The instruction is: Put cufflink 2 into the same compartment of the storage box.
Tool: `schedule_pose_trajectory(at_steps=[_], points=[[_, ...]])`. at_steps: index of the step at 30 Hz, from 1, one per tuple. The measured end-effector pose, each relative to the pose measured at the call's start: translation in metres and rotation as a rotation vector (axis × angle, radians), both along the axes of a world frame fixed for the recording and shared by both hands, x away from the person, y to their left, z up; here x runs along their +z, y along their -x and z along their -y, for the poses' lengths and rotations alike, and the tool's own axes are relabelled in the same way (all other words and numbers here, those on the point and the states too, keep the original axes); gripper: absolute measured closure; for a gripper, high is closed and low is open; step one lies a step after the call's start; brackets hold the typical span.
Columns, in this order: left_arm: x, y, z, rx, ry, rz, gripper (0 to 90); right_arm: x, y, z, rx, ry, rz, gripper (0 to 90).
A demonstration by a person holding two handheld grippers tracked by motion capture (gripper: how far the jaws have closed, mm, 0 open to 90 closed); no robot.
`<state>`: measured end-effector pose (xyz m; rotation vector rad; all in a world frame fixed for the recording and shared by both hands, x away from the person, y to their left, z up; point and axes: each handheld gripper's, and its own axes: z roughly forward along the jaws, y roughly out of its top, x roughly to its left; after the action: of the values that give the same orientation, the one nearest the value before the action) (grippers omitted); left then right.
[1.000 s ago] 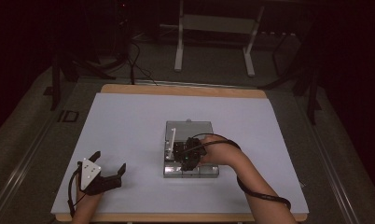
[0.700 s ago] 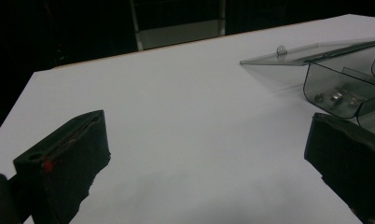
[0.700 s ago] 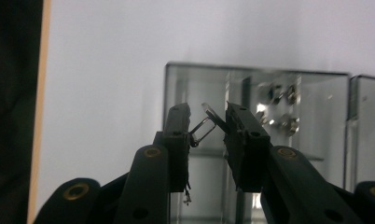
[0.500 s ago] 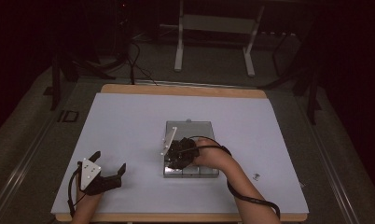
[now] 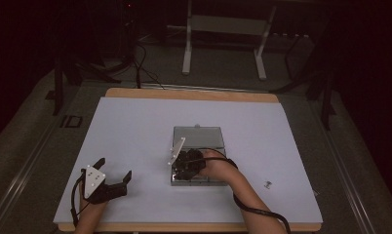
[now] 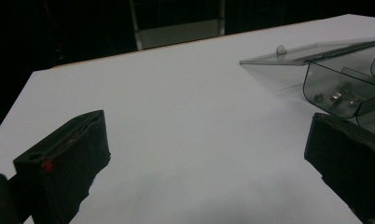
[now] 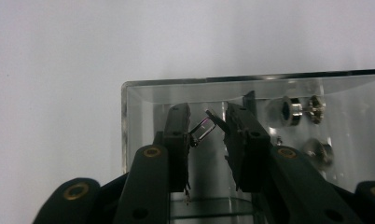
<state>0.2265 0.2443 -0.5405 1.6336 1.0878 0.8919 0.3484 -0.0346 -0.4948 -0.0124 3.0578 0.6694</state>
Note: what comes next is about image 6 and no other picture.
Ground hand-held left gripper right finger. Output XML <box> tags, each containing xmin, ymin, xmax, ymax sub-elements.
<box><xmin>303</xmin><ymin>112</ymin><xmax>375</xmax><ymax>224</ymax></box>

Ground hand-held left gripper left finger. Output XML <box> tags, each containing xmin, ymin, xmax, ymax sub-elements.
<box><xmin>12</xmin><ymin>109</ymin><xmax>112</xmax><ymax>224</ymax></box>

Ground small silver metal piece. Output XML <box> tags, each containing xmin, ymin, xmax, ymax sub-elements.
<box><xmin>328</xmin><ymin>91</ymin><xmax>344</xmax><ymax>104</ymax></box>

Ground clear plastic compartment box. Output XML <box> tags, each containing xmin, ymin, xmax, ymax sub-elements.
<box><xmin>239</xmin><ymin>36</ymin><xmax>375</xmax><ymax>140</ymax></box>

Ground white table mat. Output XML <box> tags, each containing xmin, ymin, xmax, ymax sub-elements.
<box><xmin>0</xmin><ymin>13</ymin><xmax>375</xmax><ymax>224</ymax></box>

